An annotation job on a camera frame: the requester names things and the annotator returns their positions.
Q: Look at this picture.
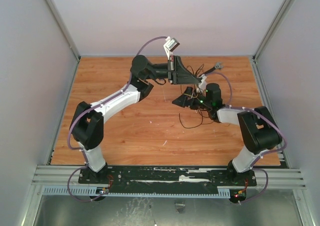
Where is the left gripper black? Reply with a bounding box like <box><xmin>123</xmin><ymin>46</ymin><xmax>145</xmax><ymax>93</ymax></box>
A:
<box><xmin>145</xmin><ymin>55</ymin><xmax>200</xmax><ymax>85</ymax></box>

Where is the black wire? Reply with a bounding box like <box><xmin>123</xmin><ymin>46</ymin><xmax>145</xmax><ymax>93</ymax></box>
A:
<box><xmin>178</xmin><ymin>108</ymin><xmax>216</xmax><ymax>129</ymax></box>
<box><xmin>187</xmin><ymin>91</ymin><xmax>216</xmax><ymax>127</ymax></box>

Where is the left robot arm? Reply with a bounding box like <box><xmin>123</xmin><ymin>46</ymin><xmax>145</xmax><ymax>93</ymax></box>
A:
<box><xmin>67</xmin><ymin>54</ymin><xmax>204</xmax><ymax>184</ymax></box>

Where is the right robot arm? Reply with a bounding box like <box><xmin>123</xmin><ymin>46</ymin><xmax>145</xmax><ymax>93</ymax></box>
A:
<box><xmin>172</xmin><ymin>83</ymin><xmax>283</xmax><ymax>185</ymax></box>

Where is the black adjustable wrench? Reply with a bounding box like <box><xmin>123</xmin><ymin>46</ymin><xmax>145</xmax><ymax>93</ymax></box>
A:
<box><xmin>203</xmin><ymin>62</ymin><xmax>224</xmax><ymax>75</ymax></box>

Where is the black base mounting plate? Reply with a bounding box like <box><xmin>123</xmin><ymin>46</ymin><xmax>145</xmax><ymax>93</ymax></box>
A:
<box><xmin>78</xmin><ymin>166</ymin><xmax>257</xmax><ymax>194</ymax></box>

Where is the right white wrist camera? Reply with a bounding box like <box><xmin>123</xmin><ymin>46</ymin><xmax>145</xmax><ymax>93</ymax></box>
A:
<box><xmin>196</xmin><ymin>74</ymin><xmax>207</xmax><ymax>93</ymax></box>

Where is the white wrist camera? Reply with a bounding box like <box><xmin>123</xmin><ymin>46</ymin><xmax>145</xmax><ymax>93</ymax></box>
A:
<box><xmin>163</xmin><ymin>36</ymin><xmax>180</xmax><ymax>59</ymax></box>
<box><xmin>196</xmin><ymin>74</ymin><xmax>207</xmax><ymax>93</ymax></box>

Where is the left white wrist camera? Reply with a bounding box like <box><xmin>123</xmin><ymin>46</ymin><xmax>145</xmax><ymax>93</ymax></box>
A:
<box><xmin>163</xmin><ymin>36</ymin><xmax>180</xmax><ymax>59</ymax></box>

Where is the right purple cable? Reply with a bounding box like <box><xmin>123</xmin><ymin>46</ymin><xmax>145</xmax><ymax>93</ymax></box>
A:
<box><xmin>199</xmin><ymin>72</ymin><xmax>289</xmax><ymax>207</ymax></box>

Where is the purple cable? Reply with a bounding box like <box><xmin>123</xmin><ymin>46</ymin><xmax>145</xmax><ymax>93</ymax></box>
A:
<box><xmin>199</xmin><ymin>72</ymin><xmax>289</xmax><ymax>207</ymax></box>
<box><xmin>66</xmin><ymin>36</ymin><xmax>168</xmax><ymax>203</ymax></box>

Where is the aluminium front rail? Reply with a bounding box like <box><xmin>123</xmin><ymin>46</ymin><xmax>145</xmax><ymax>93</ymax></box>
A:
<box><xmin>32</xmin><ymin>165</ymin><xmax>306</xmax><ymax>189</ymax></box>

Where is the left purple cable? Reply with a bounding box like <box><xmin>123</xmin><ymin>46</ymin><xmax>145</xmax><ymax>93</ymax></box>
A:
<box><xmin>66</xmin><ymin>36</ymin><xmax>168</xmax><ymax>203</ymax></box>

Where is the grey slotted cable duct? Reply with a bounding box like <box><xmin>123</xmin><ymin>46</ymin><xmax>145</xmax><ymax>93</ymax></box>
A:
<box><xmin>41</xmin><ymin>185</ymin><xmax>231</xmax><ymax>198</ymax></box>

